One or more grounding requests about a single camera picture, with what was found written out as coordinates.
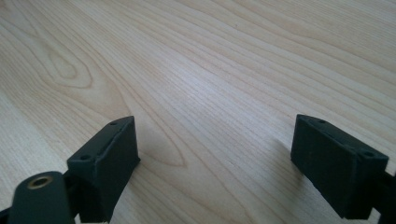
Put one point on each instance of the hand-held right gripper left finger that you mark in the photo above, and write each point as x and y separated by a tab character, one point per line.
107	161

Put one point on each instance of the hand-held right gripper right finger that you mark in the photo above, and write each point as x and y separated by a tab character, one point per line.
336	168

